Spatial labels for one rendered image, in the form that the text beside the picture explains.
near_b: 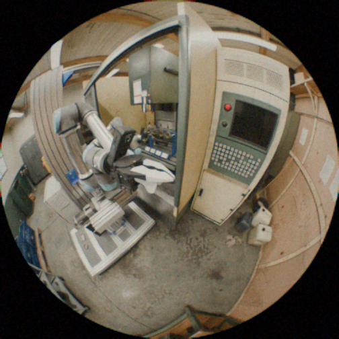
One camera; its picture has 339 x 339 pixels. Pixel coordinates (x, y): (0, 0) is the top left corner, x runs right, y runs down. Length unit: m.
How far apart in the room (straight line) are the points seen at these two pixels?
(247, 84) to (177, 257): 1.95
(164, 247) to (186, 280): 0.58
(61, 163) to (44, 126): 0.29
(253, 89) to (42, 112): 1.34
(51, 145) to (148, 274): 1.68
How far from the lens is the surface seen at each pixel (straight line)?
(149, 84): 1.30
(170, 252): 1.60
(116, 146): 0.23
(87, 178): 0.67
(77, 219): 0.94
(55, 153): 0.83
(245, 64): 0.94
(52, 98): 0.83
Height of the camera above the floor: 1.59
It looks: 39 degrees down
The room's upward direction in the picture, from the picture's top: straight up
